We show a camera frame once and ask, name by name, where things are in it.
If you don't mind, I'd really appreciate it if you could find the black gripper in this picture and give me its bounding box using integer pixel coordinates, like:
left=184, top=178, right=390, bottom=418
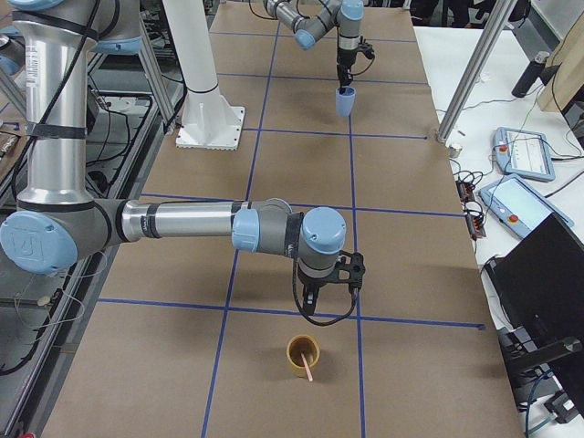
left=337, top=47, right=356, bottom=97
left=298, top=273, right=330, bottom=315

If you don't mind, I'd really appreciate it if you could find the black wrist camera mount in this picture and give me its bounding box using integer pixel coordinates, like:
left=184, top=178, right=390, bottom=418
left=325, top=250, right=366, bottom=297
left=357, top=39, right=375, bottom=61

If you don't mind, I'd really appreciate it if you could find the light blue plastic cup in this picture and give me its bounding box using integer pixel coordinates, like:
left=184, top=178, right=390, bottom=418
left=335, top=87, right=356, bottom=118

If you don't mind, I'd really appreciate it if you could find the bamboo wooden cup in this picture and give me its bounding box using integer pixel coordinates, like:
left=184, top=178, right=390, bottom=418
left=286, top=334, right=320, bottom=381

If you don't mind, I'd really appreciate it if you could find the far teach pendant tablet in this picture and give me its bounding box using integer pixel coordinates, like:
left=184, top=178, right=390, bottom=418
left=493, top=127, right=556, bottom=182

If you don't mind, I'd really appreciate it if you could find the small metal cylinder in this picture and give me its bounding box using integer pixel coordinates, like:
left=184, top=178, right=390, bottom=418
left=447, top=142, right=463, bottom=159

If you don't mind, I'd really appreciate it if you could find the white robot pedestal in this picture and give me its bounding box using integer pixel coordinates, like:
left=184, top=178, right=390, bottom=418
left=163, top=0, right=245, bottom=151

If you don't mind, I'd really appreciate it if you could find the black monitor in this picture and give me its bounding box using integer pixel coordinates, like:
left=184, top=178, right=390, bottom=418
left=486, top=214, right=583, bottom=411

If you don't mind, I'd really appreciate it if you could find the teach pendant tablet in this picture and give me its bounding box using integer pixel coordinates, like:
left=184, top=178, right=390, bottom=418
left=479, top=174, right=574, bottom=238
left=493, top=127, right=556, bottom=182

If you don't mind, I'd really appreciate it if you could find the black water bottle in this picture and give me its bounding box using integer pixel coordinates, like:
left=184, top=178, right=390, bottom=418
left=511, top=51, right=550, bottom=99

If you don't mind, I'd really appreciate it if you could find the aluminium frame post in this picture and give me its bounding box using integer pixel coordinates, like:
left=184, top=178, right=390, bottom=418
left=436, top=0, right=517, bottom=143

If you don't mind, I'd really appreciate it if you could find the near teach pendant tablet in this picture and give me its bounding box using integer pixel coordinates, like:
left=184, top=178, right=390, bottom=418
left=479, top=174, right=574, bottom=238

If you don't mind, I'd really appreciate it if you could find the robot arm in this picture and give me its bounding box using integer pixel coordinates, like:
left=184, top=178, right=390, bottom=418
left=263, top=0, right=375, bottom=96
left=1, top=1, right=364, bottom=319

